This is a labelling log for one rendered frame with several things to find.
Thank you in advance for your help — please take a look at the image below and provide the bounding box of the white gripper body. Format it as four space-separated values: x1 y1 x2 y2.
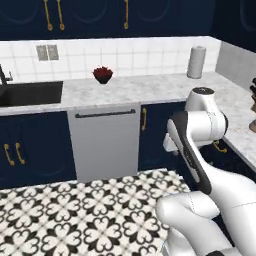
162 132 180 156

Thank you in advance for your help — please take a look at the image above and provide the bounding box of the black sink basin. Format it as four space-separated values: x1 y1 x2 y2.
0 80 64 108

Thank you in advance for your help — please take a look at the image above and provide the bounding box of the navy lower cupboard door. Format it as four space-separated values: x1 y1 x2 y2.
137 101 188 173
0 117 16 190
199 136 256 188
13 111 78 186

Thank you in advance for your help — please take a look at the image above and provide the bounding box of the navy cupboard door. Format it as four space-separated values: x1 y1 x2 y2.
53 0 122 40
120 0 216 38
199 136 256 188
0 0 55 42
0 117 16 190
13 111 78 186
137 101 188 173

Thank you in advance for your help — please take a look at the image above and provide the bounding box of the grey dishwasher door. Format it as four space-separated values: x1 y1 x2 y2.
66 105 142 183

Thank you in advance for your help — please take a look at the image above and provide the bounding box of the grey paper towel roll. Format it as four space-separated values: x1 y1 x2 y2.
186 45 207 80

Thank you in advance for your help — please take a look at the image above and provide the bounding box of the dark knife block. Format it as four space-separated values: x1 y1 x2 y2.
248 77 256 134

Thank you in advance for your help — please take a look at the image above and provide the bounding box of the dark bowl with red filling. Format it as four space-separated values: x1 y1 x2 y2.
92 66 115 85

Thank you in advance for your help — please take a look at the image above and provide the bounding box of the navy upper cupboard door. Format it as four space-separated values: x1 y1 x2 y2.
0 0 55 42
120 0 216 38
53 0 122 40

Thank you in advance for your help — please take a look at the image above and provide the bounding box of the navy upper cupboard run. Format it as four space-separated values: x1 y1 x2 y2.
211 0 256 54

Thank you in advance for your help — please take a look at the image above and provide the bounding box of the black tap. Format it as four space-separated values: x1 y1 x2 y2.
0 64 14 86

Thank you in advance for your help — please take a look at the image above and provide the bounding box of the gold cupboard handle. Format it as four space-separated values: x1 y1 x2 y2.
123 0 130 31
140 107 148 132
3 143 16 167
213 139 229 155
14 142 26 166
55 0 66 32
43 0 54 32

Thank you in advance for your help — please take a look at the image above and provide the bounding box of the black dishwasher handle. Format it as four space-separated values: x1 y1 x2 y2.
74 108 137 120

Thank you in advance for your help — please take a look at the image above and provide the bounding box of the grey wall socket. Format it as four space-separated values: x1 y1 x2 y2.
47 43 60 61
35 44 49 62

